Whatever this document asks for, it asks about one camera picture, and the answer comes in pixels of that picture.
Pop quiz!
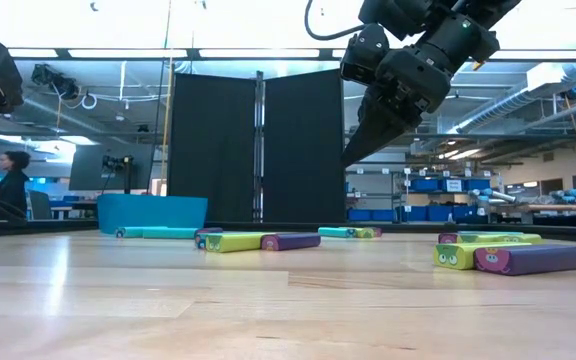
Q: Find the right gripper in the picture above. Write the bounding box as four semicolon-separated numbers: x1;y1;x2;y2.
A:
340;48;452;169

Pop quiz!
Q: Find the large dark display screen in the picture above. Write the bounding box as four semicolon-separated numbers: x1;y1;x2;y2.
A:
68;143;155;192

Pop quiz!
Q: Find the wooden workbench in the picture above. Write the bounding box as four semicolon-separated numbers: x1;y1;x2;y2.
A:
487;202;576;229

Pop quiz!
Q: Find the person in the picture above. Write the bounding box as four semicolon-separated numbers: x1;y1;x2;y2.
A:
0;149;33;221

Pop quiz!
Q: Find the blue plastic bin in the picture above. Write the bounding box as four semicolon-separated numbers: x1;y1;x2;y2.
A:
96;193;209;235

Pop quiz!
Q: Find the grey metal shelf rack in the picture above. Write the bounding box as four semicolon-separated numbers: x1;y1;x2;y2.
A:
345;167;499;225

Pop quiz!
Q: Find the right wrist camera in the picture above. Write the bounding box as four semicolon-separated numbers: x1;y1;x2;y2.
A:
340;22;392;85

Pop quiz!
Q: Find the grey office chair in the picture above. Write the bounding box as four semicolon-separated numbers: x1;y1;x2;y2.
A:
28;189;53;221

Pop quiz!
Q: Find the black folding partition screen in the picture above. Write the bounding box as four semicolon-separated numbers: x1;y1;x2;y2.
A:
167;68;347;225

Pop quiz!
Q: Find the white ceiling unit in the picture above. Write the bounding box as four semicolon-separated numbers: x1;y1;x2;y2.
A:
526;62;576;91

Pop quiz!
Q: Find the black ceiling-hung device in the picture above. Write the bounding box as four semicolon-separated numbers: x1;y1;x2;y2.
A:
30;63;80;101

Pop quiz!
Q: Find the black aluminium table frame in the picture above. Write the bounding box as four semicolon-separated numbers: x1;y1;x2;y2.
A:
0;218;576;245

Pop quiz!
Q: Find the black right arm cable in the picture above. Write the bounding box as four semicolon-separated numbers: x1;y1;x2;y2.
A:
304;0;365;42

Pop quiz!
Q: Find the silver ventilation duct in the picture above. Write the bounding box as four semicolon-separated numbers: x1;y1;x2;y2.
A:
17;94;119;135
447;74;576;135

